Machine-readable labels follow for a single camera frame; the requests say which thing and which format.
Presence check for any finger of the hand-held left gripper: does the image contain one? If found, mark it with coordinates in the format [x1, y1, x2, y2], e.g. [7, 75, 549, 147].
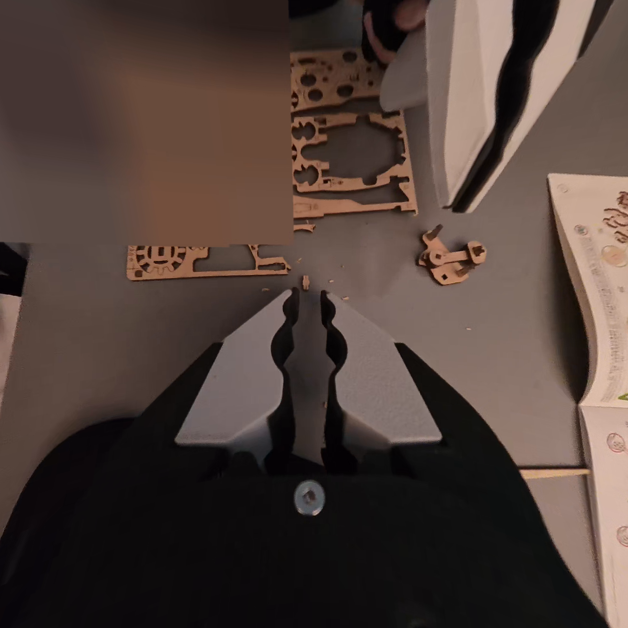
[425, 0, 517, 209]
[450, 0, 598, 214]

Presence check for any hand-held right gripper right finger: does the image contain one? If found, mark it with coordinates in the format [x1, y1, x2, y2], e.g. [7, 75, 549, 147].
[320, 289, 443, 476]

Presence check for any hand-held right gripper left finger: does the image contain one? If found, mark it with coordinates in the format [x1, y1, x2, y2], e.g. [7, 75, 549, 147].
[174, 288, 300, 476]

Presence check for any small wooden model assembly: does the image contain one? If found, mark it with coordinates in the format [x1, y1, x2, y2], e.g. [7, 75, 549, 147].
[418, 225, 487, 286]

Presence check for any wooden laser-cut parts sheet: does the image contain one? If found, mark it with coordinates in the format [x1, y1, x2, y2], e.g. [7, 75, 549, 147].
[127, 112, 419, 281]

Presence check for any person's left hand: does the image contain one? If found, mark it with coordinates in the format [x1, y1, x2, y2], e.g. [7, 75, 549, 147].
[364, 0, 427, 65]

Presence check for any wooden sheet with oval holes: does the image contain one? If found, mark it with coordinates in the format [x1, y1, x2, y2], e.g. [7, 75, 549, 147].
[290, 49, 389, 114]

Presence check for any open instruction booklet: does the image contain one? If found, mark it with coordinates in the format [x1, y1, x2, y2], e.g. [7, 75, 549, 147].
[547, 173, 628, 628]

